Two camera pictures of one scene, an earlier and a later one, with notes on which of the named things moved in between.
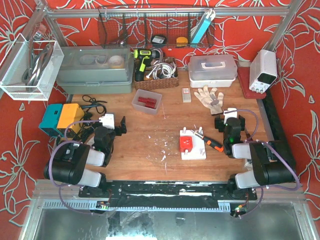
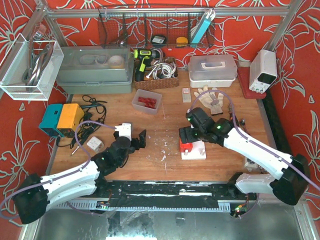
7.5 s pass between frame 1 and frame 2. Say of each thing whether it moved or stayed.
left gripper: moved
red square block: stayed
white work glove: stayed
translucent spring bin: stayed
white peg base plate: stayed
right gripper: moved
